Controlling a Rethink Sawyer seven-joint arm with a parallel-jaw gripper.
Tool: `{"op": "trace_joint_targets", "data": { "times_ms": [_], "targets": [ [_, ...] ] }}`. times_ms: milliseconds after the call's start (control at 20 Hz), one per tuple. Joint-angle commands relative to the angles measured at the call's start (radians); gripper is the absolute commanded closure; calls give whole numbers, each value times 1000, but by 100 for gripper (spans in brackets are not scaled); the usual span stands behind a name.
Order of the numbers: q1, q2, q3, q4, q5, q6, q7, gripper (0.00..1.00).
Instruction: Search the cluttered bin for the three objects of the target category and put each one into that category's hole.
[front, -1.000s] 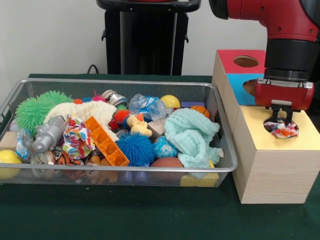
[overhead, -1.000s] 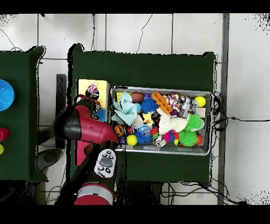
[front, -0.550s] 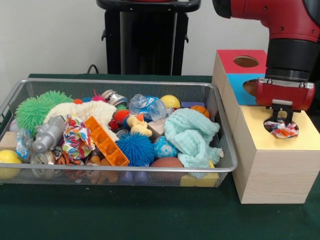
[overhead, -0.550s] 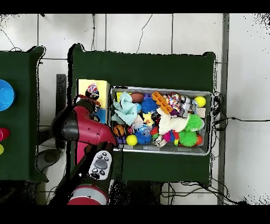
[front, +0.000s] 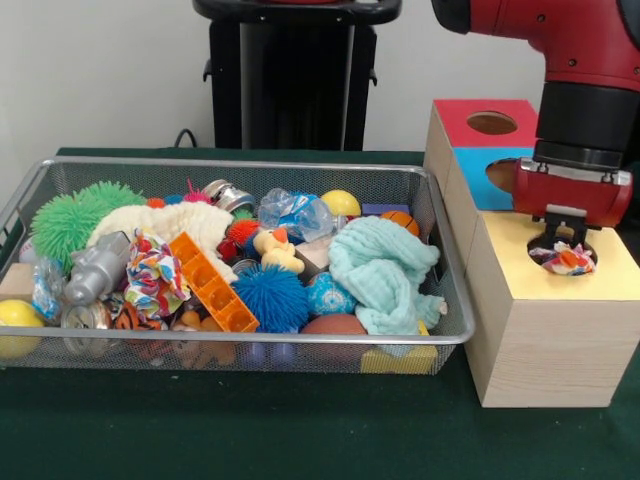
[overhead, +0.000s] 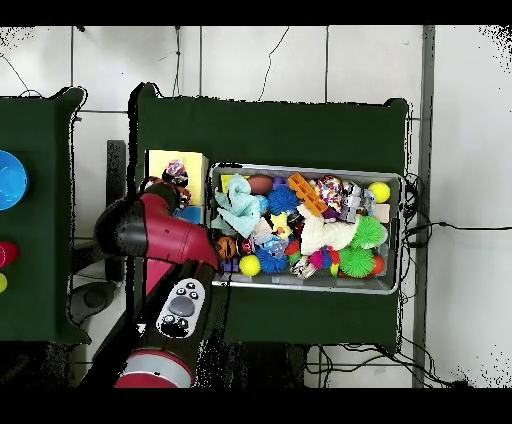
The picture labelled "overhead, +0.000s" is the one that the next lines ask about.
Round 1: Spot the large colourful patterned cloth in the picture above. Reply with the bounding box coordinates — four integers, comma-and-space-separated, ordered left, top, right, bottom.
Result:
314, 175, 345, 213

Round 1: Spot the wooden box with three holes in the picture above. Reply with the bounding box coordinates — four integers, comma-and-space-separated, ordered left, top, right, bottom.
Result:
142, 149, 210, 299

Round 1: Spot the small colourful knotted cloth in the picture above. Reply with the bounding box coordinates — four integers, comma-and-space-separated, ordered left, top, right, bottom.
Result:
161, 159, 190, 187

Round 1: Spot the mint green cloth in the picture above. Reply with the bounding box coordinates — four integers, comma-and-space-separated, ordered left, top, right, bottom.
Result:
210, 173, 263, 237

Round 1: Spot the blue spiky rubber ball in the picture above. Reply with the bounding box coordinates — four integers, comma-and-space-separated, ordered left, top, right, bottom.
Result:
267, 184, 302, 215

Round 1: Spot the orange mini basketball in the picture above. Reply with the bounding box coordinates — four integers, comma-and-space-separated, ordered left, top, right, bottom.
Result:
215, 235, 238, 260

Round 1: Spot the orange plastic compartment tray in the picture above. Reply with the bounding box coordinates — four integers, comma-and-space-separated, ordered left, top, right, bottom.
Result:
286, 172, 328, 217

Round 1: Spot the yellow ball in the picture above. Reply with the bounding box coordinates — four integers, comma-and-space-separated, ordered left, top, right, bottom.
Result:
367, 181, 392, 204
238, 254, 262, 277

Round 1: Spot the cream fluffy cloth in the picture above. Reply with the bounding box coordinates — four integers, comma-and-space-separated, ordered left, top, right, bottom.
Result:
297, 204, 359, 257

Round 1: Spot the dark green tablecloth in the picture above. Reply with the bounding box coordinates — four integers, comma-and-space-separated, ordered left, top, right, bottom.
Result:
127, 82, 410, 353
0, 86, 91, 346

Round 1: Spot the silver toy robot figure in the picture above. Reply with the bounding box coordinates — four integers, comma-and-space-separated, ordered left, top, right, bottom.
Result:
341, 181, 363, 223

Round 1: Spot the green spiky rubber ball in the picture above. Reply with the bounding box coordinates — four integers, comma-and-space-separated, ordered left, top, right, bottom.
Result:
351, 215, 388, 249

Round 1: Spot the blue bowl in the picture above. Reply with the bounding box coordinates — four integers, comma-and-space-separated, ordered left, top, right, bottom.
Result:
0, 149, 30, 212

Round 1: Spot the red cup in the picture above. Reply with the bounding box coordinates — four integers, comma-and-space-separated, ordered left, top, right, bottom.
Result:
0, 240, 20, 269

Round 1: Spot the wire mesh bin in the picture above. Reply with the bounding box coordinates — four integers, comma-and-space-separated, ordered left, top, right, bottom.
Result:
202, 161, 405, 295

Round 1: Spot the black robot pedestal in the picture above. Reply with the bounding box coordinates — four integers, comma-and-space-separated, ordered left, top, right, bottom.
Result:
199, 341, 310, 388

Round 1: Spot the black cable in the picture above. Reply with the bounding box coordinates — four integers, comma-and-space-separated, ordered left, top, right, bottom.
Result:
403, 220, 512, 247

